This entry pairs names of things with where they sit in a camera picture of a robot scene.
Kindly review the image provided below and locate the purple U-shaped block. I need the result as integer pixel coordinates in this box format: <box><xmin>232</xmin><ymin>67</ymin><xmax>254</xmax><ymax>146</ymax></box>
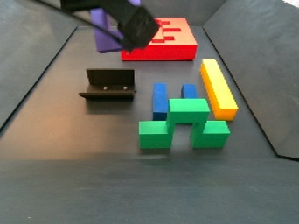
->
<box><xmin>90</xmin><ymin>0</ymin><xmax>140</xmax><ymax>53</ymax></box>

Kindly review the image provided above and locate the black angle fixture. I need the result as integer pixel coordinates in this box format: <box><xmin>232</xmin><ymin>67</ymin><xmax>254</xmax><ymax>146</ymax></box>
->
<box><xmin>78</xmin><ymin>68</ymin><xmax>136</xmax><ymax>99</ymax></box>

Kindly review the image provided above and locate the red slotted board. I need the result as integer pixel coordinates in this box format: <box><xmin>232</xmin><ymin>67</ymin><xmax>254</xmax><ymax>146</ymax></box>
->
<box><xmin>120</xmin><ymin>17</ymin><xmax>197</xmax><ymax>61</ymax></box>

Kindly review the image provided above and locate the blue U-shaped block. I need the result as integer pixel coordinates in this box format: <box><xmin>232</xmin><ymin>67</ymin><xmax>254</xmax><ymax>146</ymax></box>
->
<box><xmin>152</xmin><ymin>83</ymin><xmax>198</xmax><ymax>121</ymax></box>

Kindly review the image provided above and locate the green stepped arch block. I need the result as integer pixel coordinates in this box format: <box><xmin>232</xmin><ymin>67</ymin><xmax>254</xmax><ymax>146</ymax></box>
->
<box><xmin>138</xmin><ymin>98</ymin><xmax>229</xmax><ymax>149</ymax></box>

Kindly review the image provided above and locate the yellow long block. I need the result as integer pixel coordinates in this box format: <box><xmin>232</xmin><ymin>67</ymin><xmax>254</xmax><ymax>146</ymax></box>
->
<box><xmin>200</xmin><ymin>59</ymin><xmax>238</xmax><ymax>121</ymax></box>

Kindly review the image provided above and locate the black cable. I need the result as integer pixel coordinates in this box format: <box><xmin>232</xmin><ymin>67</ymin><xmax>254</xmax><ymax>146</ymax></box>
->
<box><xmin>36</xmin><ymin>0</ymin><xmax>126</xmax><ymax>45</ymax></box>

